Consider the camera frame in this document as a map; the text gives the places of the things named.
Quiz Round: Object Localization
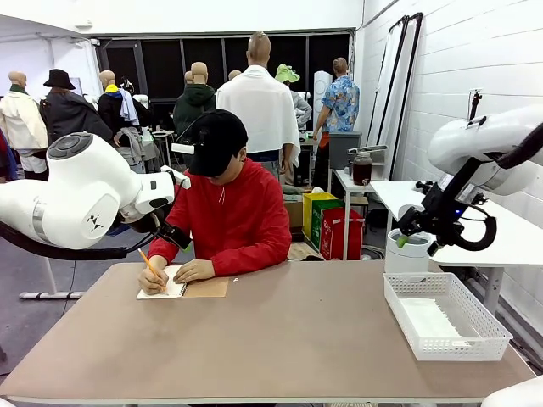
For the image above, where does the person's left forearm red sleeve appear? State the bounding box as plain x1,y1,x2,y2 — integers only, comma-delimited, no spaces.
210,248,293,277

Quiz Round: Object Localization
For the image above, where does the small white table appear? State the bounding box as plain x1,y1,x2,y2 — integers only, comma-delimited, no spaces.
333,168,391,260

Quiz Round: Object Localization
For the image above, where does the black cap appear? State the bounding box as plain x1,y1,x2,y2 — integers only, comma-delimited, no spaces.
188,109,249,178

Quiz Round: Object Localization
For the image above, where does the spiral notebook with brown cover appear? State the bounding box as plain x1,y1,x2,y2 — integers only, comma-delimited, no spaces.
135,265,230,300

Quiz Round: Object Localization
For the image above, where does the beige floor mat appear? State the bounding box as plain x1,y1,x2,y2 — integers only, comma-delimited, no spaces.
288,241,326,262

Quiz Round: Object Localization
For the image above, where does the red shopping bag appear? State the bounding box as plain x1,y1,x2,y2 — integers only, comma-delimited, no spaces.
320,207,365,261

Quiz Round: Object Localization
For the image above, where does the large white side table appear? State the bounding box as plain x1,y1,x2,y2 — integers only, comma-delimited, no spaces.
370,180,543,315

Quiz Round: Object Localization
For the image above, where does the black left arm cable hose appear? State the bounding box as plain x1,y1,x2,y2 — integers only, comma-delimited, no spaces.
0,220,165,262

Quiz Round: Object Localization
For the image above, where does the mannequin with white cape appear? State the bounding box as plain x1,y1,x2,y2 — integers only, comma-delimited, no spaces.
215,31,302,186

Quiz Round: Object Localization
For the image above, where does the black tripod stand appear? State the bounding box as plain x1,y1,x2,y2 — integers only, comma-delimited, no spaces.
468,88,484,122

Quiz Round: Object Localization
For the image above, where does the dark red blue garment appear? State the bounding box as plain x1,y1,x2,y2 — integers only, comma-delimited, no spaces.
0,129,19,183

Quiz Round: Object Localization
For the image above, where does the brown cardboard box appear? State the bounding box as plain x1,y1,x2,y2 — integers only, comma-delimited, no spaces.
283,198,305,230

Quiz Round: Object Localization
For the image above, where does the green shopping bag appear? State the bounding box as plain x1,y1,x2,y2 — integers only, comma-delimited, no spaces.
311,198,345,251

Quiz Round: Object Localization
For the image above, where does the mannequin in blue floral shirt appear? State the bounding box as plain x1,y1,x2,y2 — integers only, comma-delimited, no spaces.
312,57,361,192

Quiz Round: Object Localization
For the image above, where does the grey plastic bin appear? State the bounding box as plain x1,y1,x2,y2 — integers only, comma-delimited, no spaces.
328,131,362,170

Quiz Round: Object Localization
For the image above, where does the white tower fan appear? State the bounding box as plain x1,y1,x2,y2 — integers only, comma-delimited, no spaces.
312,70,334,115

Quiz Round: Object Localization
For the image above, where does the yellow green box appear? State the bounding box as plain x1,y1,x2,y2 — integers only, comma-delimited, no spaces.
302,192,339,243

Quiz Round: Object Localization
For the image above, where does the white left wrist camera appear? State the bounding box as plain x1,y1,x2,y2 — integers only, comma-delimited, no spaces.
160,164,192,190

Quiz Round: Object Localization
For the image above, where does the mannequin with green hat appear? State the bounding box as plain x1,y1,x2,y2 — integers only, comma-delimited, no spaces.
274,63,313,131

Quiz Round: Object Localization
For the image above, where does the black framed white panel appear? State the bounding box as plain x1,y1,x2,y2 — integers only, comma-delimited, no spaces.
388,12,424,181
367,15,411,148

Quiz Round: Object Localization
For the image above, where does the white metal stand base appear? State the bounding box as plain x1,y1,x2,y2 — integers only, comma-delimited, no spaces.
19,254,86,301

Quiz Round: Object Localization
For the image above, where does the mannequin in cream jacket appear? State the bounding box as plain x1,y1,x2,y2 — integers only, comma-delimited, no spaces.
0,70,50,181

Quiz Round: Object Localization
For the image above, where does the grey garment on rack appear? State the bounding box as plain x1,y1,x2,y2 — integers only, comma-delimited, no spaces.
116,126,148,166

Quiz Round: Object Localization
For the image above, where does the person's right forearm red sleeve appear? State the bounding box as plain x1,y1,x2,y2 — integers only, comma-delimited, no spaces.
147,237,188,266

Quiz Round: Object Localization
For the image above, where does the grey metal tray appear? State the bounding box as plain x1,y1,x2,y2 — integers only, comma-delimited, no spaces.
347,145,389,169

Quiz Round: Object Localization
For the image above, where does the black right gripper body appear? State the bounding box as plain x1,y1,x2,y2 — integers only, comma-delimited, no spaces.
417,185,465,248

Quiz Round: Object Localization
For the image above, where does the mannequin with black hat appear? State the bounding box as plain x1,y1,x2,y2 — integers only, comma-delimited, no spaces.
40,69,115,145

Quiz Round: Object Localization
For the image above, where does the person's right hand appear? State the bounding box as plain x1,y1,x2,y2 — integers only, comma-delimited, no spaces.
137,255,171,296

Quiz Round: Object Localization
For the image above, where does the white round trash can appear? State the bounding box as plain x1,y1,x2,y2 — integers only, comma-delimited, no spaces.
384,204,433,275

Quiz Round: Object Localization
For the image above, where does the glass jar with dark liquid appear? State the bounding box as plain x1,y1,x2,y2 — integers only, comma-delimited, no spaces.
351,151,373,187

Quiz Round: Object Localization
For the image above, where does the mannequin with yellow collar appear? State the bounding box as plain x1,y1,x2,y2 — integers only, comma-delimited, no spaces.
97,70,141,137

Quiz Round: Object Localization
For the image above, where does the person's left hand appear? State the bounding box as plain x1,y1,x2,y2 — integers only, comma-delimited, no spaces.
172,259,216,284

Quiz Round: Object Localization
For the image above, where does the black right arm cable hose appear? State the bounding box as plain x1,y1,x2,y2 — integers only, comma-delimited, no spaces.
440,122,543,252

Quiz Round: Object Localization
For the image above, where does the mannequin in dark green jacket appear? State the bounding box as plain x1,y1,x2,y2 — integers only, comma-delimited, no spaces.
172,62,217,148

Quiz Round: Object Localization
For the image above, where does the white paper sheet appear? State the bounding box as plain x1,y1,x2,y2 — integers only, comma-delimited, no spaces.
398,298,473,348

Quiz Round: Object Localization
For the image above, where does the person in red hoodie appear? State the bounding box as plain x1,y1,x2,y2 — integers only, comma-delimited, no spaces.
147,157,293,277

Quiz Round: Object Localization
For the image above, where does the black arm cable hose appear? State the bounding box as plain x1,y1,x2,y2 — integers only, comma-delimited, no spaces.
440,122,543,252
0,220,165,262

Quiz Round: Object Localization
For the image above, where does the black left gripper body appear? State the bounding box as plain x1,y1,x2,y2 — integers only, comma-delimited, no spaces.
159,221,193,251

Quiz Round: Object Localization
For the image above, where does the grey-green cloth pile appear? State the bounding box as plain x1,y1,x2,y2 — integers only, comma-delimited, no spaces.
283,185,326,204

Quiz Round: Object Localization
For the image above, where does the orange pencil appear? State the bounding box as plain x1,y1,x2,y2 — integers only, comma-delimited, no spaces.
137,248,169,296

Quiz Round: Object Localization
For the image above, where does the white plastic mesh basket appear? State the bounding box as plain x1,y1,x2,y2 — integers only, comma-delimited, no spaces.
382,271,513,362

